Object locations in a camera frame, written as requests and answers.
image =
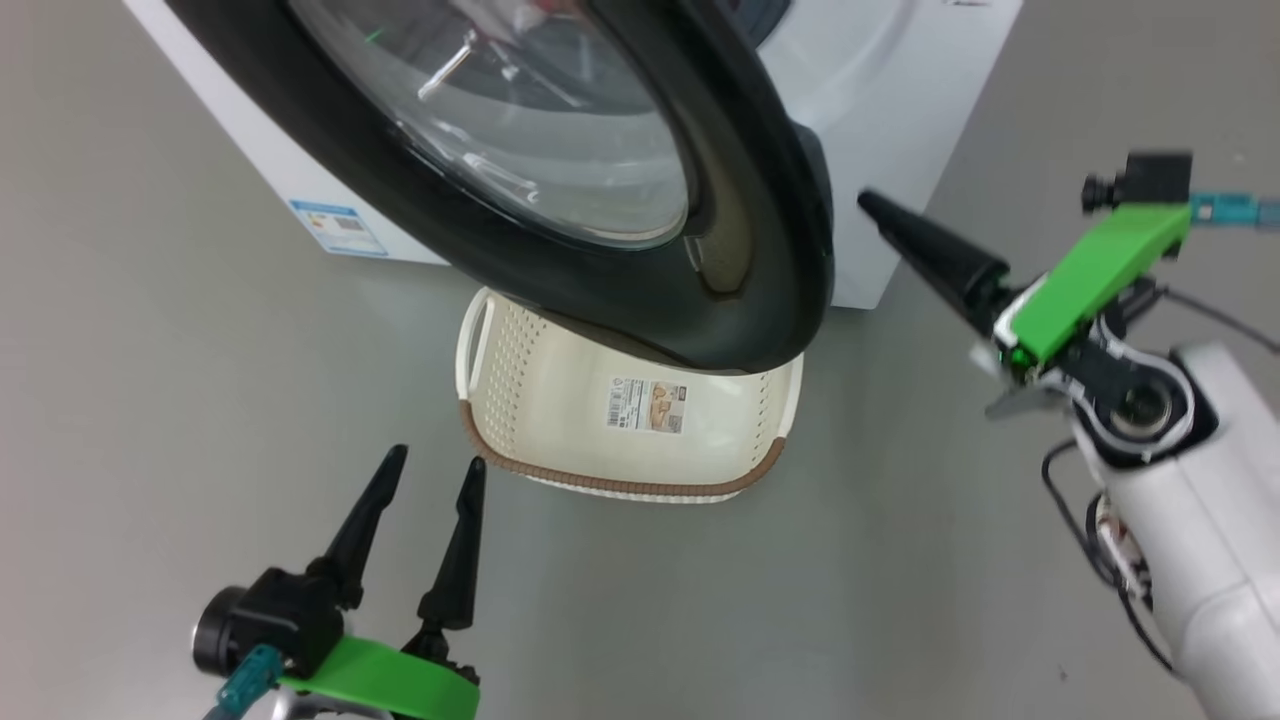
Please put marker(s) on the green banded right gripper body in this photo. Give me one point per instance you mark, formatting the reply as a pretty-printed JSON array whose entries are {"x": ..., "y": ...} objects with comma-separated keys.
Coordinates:
[{"x": 1095, "y": 275}]

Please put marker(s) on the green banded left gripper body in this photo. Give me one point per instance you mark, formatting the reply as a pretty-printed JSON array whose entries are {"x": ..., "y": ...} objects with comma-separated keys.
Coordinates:
[{"x": 390, "y": 685}]

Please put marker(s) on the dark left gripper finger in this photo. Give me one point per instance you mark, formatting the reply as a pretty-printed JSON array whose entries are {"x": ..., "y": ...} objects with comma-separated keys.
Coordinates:
[
  {"x": 462, "y": 560},
  {"x": 362, "y": 535}
]

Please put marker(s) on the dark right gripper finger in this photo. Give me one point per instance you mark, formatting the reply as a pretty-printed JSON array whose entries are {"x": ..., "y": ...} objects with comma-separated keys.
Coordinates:
[{"x": 945, "y": 255}]

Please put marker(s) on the black rimmed glass washer door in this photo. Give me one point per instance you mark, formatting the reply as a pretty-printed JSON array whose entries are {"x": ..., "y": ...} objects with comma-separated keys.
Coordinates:
[{"x": 765, "y": 200}]

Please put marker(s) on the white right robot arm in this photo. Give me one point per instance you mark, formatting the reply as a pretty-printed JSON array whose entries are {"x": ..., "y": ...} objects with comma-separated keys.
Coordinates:
[{"x": 1200, "y": 520}]

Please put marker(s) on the white washing machine body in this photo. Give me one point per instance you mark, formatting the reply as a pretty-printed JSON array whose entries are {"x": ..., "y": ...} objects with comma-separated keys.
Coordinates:
[{"x": 900, "y": 120}]

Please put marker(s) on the cream perforated laundry basket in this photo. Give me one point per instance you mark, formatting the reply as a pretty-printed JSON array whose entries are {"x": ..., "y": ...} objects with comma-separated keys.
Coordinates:
[{"x": 560, "y": 400}]

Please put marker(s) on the basket product label sticker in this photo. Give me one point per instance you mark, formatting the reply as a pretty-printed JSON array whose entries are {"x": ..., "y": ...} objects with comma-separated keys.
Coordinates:
[{"x": 646, "y": 406}]

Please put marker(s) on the blue white energy label sticker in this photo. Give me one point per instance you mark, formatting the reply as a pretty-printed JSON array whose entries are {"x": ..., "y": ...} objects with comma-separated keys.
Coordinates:
[{"x": 340, "y": 228}]

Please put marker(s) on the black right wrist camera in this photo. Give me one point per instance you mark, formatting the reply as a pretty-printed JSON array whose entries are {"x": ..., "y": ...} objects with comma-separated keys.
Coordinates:
[{"x": 1150, "y": 180}]

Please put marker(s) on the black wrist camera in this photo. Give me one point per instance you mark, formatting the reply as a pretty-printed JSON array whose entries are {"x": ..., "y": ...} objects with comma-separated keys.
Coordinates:
[
  {"x": 1150, "y": 180},
  {"x": 275, "y": 615}
]

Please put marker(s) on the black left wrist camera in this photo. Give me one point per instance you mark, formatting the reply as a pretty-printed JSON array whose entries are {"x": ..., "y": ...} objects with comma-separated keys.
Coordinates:
[{"x": 275, "y": 615}]

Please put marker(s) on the teal left camera connector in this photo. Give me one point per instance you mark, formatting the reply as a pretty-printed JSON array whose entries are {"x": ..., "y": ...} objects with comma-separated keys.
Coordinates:
[{"x": 248, "y": 680}]

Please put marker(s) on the teal camera connector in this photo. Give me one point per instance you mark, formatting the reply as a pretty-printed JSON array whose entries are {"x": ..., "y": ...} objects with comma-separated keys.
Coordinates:
[
  {"x": 1225, "y": 210},
  {"x": 248, "y": 680}
]

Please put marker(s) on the teal right camera connector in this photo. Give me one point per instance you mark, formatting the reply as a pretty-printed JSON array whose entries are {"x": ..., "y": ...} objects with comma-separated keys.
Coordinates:
[{"x": 1225, "y": 210}]

